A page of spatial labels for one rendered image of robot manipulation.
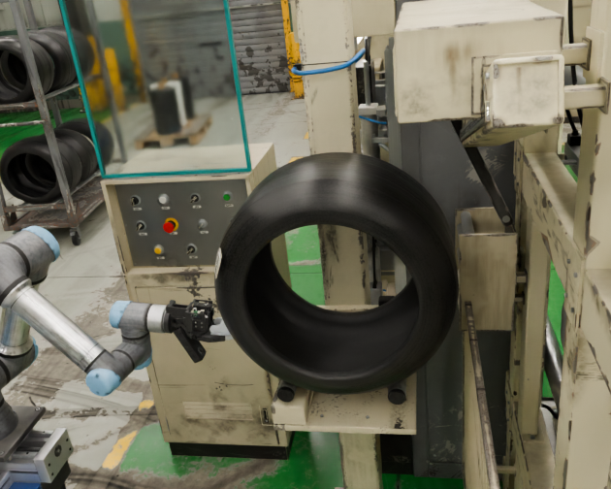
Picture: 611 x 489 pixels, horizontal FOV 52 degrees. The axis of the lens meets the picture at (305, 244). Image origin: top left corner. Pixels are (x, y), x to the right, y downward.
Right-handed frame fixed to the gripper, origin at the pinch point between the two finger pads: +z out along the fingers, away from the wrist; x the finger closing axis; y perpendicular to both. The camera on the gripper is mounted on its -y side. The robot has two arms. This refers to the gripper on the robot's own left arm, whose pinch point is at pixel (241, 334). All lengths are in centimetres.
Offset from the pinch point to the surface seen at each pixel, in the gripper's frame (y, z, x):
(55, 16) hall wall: -19, -567, 917
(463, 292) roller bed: 8, 57, 21
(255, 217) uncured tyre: 38.1, 6.6, -10.6
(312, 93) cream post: 58, 13, 28
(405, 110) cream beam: 69, 37, -34
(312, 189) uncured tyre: 45, 19, -9
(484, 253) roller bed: 20, 61, 21
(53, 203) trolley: -94, -231, 290
